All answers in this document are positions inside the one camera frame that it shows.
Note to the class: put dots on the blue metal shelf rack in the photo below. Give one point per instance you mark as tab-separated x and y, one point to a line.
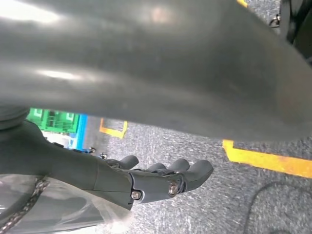
81	132

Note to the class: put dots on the silver robot body shell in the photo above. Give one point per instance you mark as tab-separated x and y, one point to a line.
72	213

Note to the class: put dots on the green plastic crate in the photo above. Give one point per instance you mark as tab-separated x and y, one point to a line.
56	124

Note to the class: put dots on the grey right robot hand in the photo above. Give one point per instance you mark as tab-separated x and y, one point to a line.
146	64

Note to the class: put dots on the yellow floor tape outline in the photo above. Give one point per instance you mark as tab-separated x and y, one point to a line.
112	133

